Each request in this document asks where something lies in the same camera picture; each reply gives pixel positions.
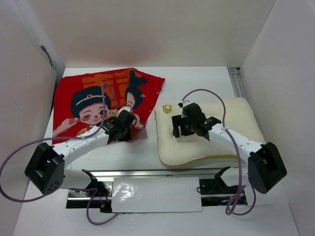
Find cream quilted pillow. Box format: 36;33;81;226
155;98;266;166

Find red printed pillowcase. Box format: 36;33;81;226
53;68;165;141

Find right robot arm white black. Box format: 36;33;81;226
172;102;287;194

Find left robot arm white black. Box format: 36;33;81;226
25;110;136;196

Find white cover plate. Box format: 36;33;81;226
111;177;202;213

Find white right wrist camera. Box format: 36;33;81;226
178;100;190;108

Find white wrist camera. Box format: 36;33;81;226
118;105;131;113
178;100;190;108

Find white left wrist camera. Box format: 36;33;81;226
118;105;131;113

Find aluminium side rail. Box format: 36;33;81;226
227;67;247;100

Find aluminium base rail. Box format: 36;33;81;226
66;168;238;213

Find black wall cable with plug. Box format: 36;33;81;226
38;43;54;67

